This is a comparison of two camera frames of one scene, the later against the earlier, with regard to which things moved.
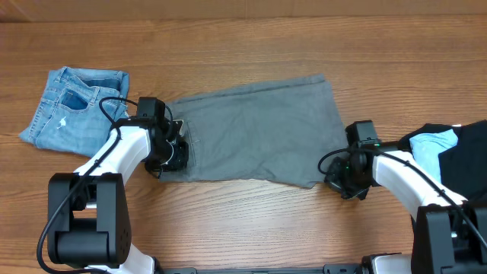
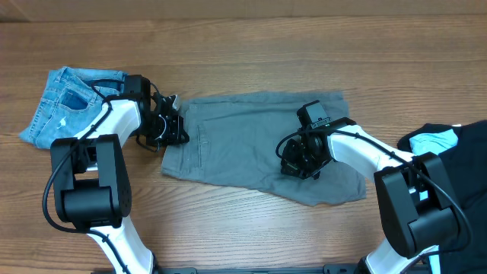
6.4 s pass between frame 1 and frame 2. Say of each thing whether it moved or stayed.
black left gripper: moved
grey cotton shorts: moved
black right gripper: moved
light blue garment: stayed
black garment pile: stayed
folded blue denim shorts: stayed
